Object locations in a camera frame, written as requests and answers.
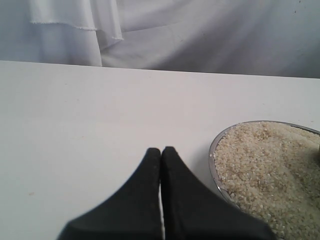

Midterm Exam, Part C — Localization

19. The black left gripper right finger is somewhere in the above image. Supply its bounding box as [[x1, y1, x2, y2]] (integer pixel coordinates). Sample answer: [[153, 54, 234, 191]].
[[160, 146, 277, 240]]

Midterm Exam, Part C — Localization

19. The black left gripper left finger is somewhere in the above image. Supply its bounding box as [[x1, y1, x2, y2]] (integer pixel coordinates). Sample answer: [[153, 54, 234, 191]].
[[58, 148, 161, 240]]

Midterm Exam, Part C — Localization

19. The metal plate of rice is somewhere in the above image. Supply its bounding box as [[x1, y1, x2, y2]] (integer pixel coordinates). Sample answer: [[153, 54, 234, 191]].
[[208, 120, 320, 240]]

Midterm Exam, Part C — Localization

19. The white backdrop curtain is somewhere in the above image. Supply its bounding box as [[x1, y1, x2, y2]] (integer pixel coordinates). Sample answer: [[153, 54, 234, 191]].
[[0, 0, 320, 78]]

